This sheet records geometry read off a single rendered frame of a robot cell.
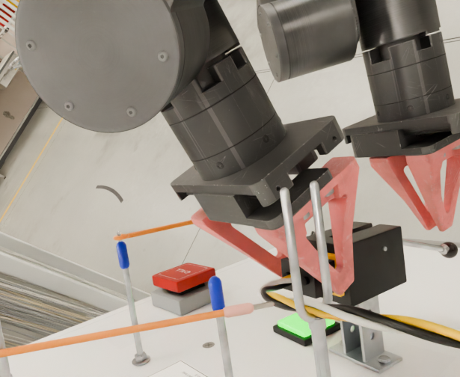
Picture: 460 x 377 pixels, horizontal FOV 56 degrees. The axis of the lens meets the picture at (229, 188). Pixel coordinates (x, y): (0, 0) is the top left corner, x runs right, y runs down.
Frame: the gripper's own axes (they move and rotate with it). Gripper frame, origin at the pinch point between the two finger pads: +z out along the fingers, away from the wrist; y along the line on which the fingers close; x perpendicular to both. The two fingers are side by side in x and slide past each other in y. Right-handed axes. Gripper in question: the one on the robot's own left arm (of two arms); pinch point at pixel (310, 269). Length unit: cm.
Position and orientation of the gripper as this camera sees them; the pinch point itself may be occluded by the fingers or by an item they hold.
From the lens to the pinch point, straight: 29.3
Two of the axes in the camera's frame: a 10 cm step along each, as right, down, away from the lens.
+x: 7.0, -5.8, 4.2
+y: 5.2, 0.1, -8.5
